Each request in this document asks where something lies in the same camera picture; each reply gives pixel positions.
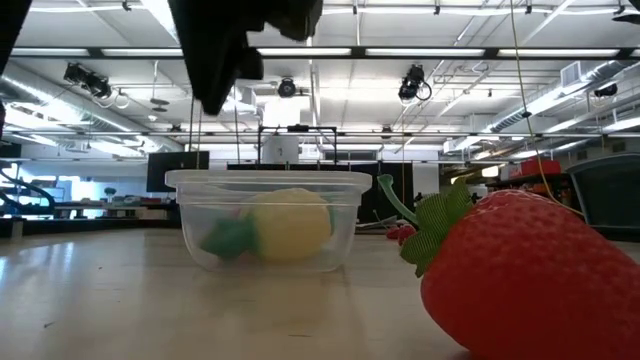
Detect black background screen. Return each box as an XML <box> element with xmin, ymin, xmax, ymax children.
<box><xmin>145</xmin><ymin>150</ymin><xmax>211</xmax><ymax>194</ymax></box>

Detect red toy cherry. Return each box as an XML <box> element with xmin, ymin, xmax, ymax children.
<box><xmin>385</xmin><ymin>224</ymin><xmax>417</xmax><ymax>247</ymax></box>

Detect green toy vegetable yellow end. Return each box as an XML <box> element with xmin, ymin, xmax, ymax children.
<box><xmin>199</xmin><ymin>214</ymin><xmax>260</xmax><ymax>261</ymax></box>

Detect dark grey bin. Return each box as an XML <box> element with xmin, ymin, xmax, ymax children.
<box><xmin>566</xmin><ymin>152</ymin><xmax>640</xmax><ymax>242</ymax></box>

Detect red box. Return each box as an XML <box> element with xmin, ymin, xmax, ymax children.
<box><xmin>499</xmin><ymin>158</ymin><xmax>563</xmax><ymax>182</ymax></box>

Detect silver ventilation duct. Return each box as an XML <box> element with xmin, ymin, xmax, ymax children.
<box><xmin>482</xmin><ymin>58</ymin><xmax>640</xmax><ymax>135</ymax></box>
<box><xmin>0</xmin><ymin>60</ymin><xmax>182</xmax><ymax>152</ymax></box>

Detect round black ceiling fixture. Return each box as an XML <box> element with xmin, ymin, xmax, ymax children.
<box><xmin>277</xmin><ymin>76</ymin><xmax>298</xmax><ymax>99</ymax></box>

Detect black ceiling camera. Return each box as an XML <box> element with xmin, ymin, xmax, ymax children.
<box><xmin>62</xmin><ymin>61</ymin><xmax>113</xmax><ymax>100</ymax></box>
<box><xmin>397</xmin><ymin>63</ymin><xmax>433</xmax><ymax>103</ymax></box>

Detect yellow toy lemon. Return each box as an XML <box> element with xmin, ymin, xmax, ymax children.
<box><xmin>243</xmin><ymin>187</ymin><xmax>334</xmax><ymax>265</ymax></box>

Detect black table edge rail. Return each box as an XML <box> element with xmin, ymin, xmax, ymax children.
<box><xmin>0</xmin><ymin>215</ymin><xmax>182</xmax><ymax>238</ymax></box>

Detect black metal rig frame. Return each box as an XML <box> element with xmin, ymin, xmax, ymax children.
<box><xmin>0</xmin><ymin>45</ymin><xmax>640</xmax><ymax>62</ymax></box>

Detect yellow hanging cable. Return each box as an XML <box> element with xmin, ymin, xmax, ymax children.
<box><xmin>508</xmin><ymin>0</ymin><xmax>585</xmax><ymax>217</ymax></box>

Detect clear plastic tupperware container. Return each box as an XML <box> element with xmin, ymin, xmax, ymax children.
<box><xmin>164</xmin><ymin>168</ymin><xmax>374</xmax><ymax>274</ymax></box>

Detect red toy strawberry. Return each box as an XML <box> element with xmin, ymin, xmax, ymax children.
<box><xmin>376</xmin><ymin>173</ymin><xmax>640</xmax><ymax>360</ymax></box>

